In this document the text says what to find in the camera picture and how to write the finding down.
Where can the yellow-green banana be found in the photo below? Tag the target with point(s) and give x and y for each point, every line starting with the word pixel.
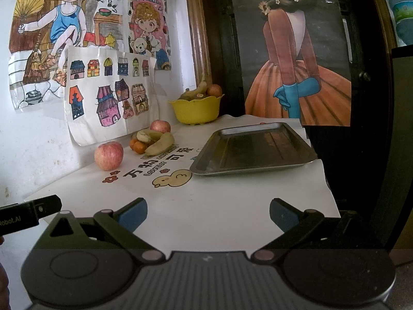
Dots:
pixel 147 135
pixel 164 143

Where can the houses drawing paper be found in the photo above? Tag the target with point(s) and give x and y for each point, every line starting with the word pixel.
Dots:
pixel 108 94

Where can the boy with fan drawing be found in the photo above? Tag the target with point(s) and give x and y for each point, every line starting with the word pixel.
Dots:
pixel 42 32

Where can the orange tangerine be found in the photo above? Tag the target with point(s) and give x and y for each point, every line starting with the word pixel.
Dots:
pixel 132 143
pixel 139 147

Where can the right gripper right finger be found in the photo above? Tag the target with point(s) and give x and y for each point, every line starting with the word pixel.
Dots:
pixel 296 226

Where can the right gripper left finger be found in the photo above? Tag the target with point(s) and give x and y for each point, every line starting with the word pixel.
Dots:
pixel 119 226

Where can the girl in orange dress poster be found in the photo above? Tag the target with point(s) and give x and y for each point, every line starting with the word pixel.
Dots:
pixel 294 60

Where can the girl with teddy drawing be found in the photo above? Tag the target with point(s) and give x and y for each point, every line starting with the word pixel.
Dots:
pixel 149 33

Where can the large red apple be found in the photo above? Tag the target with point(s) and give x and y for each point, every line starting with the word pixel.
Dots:
pixel 109 156

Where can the yellow fruit bowl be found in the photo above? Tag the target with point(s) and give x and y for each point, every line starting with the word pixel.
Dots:
pixel 196 111

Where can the brown wooden frame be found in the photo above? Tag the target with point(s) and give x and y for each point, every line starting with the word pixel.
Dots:
pixel 199 41

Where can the metal tray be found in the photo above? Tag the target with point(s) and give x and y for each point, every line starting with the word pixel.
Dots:
pixel 253 148

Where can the red fruit in bowl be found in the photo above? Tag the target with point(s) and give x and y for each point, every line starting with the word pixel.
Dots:
pixel 214 90

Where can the banana in bowl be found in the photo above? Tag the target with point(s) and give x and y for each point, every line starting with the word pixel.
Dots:
pixel 198 93

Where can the small red apple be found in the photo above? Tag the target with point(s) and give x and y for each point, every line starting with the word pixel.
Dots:
pixel 161 126

